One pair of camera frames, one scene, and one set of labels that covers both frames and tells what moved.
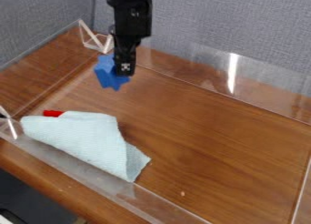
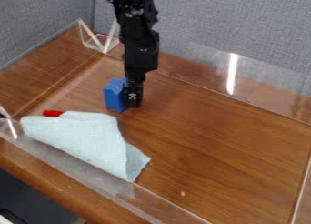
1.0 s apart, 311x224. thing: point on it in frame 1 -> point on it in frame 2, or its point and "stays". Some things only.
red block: [52, 113] stays
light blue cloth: [88, 137] stays
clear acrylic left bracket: [7, 126] stays
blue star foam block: [104, 72] -> [114, 91]
